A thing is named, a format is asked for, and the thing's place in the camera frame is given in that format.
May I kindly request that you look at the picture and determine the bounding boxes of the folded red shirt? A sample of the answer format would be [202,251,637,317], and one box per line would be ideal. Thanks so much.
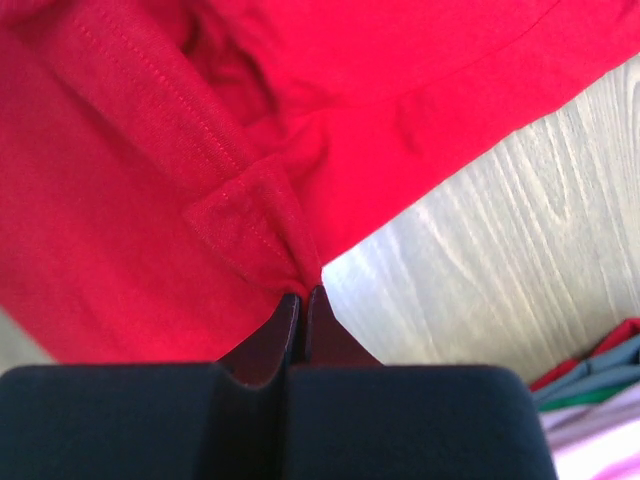
[528,317,640,392]

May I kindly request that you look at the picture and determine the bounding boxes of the folded grey shirt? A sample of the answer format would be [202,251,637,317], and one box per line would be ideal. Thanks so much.
[532,335,639,407]

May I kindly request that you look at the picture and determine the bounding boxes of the folded green shirt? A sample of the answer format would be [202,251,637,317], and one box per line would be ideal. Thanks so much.
[538,384,632,412]

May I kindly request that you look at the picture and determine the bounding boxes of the red t shirt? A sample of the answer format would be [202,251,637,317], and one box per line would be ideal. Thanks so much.
[1,1,639,363]

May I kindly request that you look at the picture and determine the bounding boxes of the folded light pink shirt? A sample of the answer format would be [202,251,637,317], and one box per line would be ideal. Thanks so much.
[541,391,639,479]

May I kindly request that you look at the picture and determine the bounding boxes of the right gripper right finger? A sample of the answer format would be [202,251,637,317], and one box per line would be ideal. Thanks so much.
[304,285,381,367]

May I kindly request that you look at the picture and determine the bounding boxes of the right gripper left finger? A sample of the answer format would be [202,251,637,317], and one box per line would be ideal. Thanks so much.
[218,294,303,388]

